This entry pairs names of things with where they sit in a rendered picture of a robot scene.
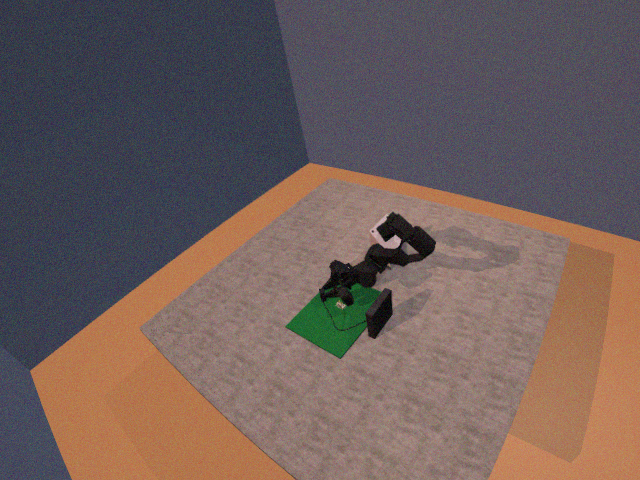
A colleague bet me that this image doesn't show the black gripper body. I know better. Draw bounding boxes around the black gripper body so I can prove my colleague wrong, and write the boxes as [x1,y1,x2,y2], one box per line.
[334,265,360,306]

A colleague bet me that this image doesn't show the green circuit board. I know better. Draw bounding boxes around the green circuit board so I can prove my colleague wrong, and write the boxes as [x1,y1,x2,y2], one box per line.
[286,283,381,359]

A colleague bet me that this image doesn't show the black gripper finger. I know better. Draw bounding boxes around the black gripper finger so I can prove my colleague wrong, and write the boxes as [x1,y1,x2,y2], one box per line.
[322,285,340,299]
[321,273,340,291]

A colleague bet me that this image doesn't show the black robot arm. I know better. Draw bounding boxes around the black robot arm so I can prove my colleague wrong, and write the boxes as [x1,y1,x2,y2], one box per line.
[329,211,436,288]

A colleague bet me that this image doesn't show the black cable with plug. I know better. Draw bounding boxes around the black cable with plug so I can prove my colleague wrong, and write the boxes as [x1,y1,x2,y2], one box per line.
[319,288,366,331]

